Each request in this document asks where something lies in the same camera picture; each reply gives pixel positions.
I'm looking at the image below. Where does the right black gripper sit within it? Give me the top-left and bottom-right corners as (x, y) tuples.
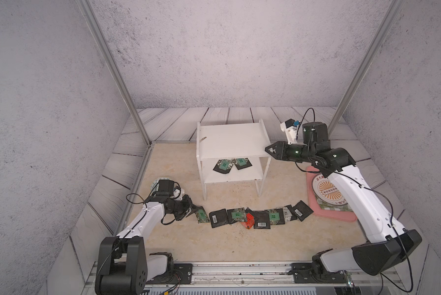
(265, 141), (315, 165)

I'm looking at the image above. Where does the green tea bag top shelf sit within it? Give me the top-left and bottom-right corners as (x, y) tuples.
(227, 208), (247, 224)

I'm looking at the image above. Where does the small green tea bag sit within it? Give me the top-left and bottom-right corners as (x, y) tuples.
(267, 208), (286, 226)
(233, 158), (252, 170)

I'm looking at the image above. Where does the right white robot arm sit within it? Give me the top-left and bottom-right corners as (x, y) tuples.
(265, 141), (422, 277)

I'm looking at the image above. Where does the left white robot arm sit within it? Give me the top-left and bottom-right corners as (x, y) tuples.
(94, 179), (197, 295)

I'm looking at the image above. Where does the white two-tier shelf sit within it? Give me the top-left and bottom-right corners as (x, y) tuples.
(196, 120), (272, 200)

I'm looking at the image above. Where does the yellow patterned bowl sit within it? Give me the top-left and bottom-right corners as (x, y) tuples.
(150, 177), (171, 190)

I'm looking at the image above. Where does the pink tray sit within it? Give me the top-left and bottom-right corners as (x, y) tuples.
(306, 167), (358, 222)

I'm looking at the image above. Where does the round patterned plate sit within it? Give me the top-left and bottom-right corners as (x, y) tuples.
(311, 174), (348, 207)

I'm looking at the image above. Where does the checkered cloth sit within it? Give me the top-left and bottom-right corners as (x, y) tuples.
(316, 198), (353, 212)

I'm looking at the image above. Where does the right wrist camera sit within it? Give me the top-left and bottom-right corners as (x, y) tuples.
(280, 119), (300, 145)

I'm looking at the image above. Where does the metal base rail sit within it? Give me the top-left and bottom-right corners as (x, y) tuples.
(83, 259), (409, 295)

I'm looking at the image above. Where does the right metal frame post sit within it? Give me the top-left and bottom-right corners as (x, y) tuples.
(329, 0), (405, 136)

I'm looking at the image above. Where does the metal frame post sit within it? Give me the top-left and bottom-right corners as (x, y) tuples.
(329, 0), (405, 136)
(77, 0), (152, 146)

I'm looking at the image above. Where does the left metal frame post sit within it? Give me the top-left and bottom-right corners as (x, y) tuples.
(77, 0), (152, 146)

